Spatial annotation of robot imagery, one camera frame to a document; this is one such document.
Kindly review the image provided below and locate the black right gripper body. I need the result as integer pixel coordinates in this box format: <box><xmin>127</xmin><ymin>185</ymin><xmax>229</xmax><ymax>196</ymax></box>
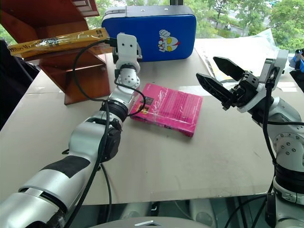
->
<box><xmin>221</xmin><ymin>70</ymin><xmax>260</xmax><ymax>110</ymax></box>

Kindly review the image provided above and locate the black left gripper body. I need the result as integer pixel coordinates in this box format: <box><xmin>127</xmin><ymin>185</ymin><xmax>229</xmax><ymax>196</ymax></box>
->
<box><xmin>113</xmin><ymin>45</ymin><xmax>143</xmax><ymax>64</ymax></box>

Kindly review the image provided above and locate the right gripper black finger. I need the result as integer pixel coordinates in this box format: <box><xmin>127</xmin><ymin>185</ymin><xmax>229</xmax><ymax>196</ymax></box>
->
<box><xmin>196</xmin><ymin>73</ymin><xmax>235</xmax><ymax>103</ymax></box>
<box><xmin>212</xmin><ymin>56</ymin><xmax>245</xmax><ymax>82</ymax></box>

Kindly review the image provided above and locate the pink paperback book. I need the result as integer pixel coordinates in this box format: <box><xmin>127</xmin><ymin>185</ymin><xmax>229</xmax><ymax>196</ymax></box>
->
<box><xmin>130</xmin><ymin>83</ymin><xmax>204</xmax><ymax>138</ymax></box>

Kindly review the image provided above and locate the yellow book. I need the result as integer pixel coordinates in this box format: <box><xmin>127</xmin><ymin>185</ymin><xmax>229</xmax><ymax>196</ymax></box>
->
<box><xmin>7</xmin><ymin>28</ymin><xmax>110</xmax><ymax>58</ymax></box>

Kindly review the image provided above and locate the wooden bookshelf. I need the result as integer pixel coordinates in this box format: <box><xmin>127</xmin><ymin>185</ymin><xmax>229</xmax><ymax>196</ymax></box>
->
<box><xmin>0</xmin><ymin>0</ymin><xmax>117</xmax><ymax>106</ymax></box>

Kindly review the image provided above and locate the clear plastic sheet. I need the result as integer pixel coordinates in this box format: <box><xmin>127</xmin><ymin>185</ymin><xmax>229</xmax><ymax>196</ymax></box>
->
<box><xmin>194</xmin><ymin>28</ymin><xmax>287</xmax><ymax>92</ymax></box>

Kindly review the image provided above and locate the blue case with cartoon print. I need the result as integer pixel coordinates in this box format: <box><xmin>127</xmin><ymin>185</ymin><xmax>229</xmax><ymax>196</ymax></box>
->
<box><xmin>101</xmin><ymin>5</ymin><xmax>198</xmax><ymax>63</ymax></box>

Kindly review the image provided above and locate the blue plastic object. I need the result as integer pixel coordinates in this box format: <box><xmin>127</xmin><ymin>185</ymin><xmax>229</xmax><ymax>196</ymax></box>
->
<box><xmin>288</xmin><ymin>48</ymin><xmax>304</xmax><ymax>72</ymax></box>

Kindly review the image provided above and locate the dark black cloth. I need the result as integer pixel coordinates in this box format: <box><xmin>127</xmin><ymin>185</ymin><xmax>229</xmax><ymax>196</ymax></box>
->
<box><xmin>0</xmin><ymin>39</ymin><xmax>40</xmax><ymax>132</ymax></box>

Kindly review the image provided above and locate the grey rounded shape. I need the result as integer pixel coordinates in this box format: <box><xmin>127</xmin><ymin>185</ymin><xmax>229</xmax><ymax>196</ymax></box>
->
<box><xmin>189</xmin><ymin>199</ymin><xmax>218</xmax><ymax>228</ymax></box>

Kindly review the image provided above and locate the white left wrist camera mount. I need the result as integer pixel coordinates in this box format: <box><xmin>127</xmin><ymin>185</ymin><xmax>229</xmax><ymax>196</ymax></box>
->
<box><xmin>115</xmin><ymin>33</ymin><xmax>141</xmax><ymax>71</ymax></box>

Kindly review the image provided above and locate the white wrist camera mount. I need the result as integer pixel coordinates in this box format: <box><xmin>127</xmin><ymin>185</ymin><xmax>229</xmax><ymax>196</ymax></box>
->
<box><xmin>258</xmin><ymin>49</ymin><xmax>289</xmax><ymax>89</ymax></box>
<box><xmin>115</xmin><ymin>33</ymin><xmax>141</xmax><ymax>71</ymax></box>

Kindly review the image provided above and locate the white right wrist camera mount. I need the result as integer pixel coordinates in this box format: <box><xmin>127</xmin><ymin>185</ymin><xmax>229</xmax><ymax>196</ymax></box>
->
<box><xmin>258</xmin><ymin>49</ymin><xmax>289</xmax><ymax>89</ymax></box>

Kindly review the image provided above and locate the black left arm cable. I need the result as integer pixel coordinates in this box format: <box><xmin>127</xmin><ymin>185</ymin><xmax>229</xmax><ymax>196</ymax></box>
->
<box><xmin>62</xmin><ymin>38</ymin><xmax>147</xmax><ymax>228</ymax></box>

